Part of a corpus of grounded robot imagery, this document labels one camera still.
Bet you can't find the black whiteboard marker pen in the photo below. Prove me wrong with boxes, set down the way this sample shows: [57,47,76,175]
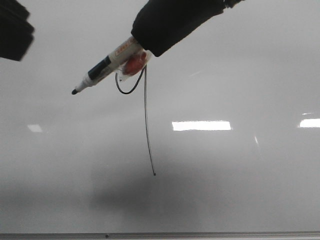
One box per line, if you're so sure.
[71,36,153,95]

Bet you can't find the black object at left edge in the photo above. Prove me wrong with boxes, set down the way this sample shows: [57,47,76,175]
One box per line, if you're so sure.
[0,0,35,62]

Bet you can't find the white whiteboard with metal frame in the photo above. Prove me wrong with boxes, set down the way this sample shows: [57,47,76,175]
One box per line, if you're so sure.
[0,0,320,234]

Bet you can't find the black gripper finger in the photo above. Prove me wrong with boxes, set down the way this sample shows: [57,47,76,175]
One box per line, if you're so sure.
[130,0,227,58]

